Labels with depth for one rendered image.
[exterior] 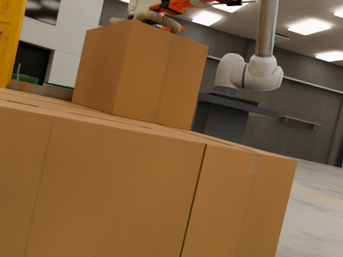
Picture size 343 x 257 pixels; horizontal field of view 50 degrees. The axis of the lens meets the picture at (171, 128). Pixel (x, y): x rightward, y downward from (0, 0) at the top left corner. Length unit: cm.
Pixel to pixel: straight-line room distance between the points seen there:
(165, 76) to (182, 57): 12
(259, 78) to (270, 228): 113
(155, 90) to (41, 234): 91
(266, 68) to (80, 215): 156
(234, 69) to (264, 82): 19
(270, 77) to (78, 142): 155
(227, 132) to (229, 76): 34
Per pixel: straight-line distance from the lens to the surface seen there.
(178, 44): 164
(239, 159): 108
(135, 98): 154
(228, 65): 224
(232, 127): 218
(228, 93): 222
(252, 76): 220
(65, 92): 211
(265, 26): 216
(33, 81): 283
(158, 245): 100
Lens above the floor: 60
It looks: 2 degrees down
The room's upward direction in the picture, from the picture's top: 13 degrees clockwise
